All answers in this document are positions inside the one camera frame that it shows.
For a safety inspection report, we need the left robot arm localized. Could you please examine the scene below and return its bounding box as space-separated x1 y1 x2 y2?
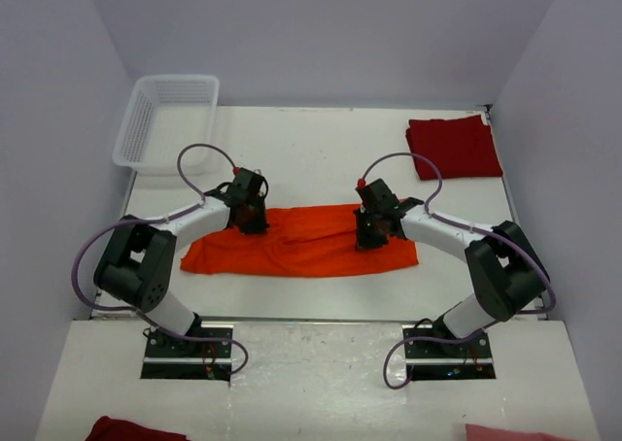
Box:
93 167 269 356

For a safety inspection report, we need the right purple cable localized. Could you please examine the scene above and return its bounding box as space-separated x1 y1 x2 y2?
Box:
383 153 558 391

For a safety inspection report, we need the purple cable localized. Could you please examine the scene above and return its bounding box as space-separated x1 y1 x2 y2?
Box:
383 153 558 391
71 143 250 377

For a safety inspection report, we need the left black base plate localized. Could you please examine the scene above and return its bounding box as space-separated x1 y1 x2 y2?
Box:
140 323 233 382

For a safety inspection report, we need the white plastic basket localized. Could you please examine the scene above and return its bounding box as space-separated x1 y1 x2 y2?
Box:
112 74 220 176

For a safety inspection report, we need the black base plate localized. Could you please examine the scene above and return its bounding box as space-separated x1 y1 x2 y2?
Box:
140 323 233 382
403 333 497 382

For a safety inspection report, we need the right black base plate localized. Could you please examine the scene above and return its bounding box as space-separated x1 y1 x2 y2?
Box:
403 333 497 382

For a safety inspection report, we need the pink cloth bottom right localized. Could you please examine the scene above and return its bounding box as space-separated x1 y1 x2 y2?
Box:
466 424 566 441

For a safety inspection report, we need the dark red cloth bottom left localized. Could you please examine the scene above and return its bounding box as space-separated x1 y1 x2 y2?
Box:
86 416 188 441

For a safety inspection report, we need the folded dark red t-shirt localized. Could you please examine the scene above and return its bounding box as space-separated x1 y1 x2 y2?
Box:
405 115 503 180

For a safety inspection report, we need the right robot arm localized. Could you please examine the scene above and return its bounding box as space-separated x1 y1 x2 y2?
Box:
355 179 551 356

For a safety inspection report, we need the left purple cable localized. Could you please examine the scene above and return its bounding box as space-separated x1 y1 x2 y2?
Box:
71 143 250 377

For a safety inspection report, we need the orange t-shirt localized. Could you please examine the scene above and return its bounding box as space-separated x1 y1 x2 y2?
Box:
180 204 419 278

